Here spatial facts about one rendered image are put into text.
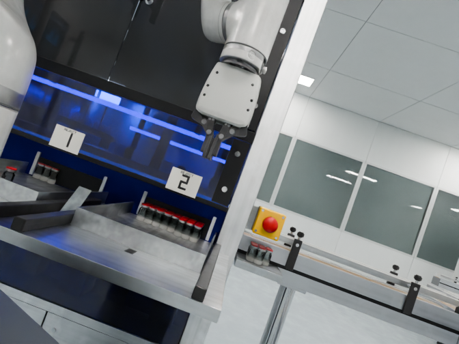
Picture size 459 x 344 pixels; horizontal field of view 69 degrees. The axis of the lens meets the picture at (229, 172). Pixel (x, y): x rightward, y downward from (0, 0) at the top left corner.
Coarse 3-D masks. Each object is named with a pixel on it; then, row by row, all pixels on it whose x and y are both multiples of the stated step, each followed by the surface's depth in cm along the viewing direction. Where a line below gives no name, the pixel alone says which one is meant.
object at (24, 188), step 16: (0, 160) 86; (16, 160) 92; (0, 176) 81; (16, 176) 88; (0, 192) 63; (16, 192) 63; (32, 192) 63; (48, 192) 66; (64, 192) 72; (96, 192) 89
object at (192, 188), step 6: (174, 168) 88; (174, 174) 88; (180, 174) 88; (186, 174) 88; (192, 174) 88; (168, 180) 88; (174, 180) 88; (192, 180) 88; (198, 180) 88; (168, 186) 88; (174, 186) 88; (180, 186) 88; (186, 186) 88; (192, 186) 88; (198, 186) 88; (180, 192) 88; (186, 192) 88; (192, 192) 88
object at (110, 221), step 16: (80, 208) 62; (96, 208) 71; (112, 208) 80; (128, 208) 93; (80, 224) 62; (96, 224) 62; (112, 224) 62; (128, 224) 80; (144, 224) 87; (128, 240) 62; (144, 240) 62; (160, 240) 62; (176, 240) 81; (160, 256) 61; (176, 256) 61; (192, 256) 61
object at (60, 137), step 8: (56, 128) 90; (64, 128) 90; (56, 136) 90; (64, 136) 90; (72, 136) 90; (80, 136) 90; (48, 144) 90; (56, 144) 90; (64, 144) 90; (72, 144) 90; (80, 144) 90; (72, 152) 89
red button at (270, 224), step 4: (264, 220) 84; (268, 220) 84; (272, 220) 84; (276, 220) 84; (264, 224) 84; (268, 224) 83; (272, 224) 83; (276, 224) 84; (264, 228) 84; (268, 228) 83; (272, 228) 83; (276, 228) 84; (268, 232) 84; (272, 232) 84
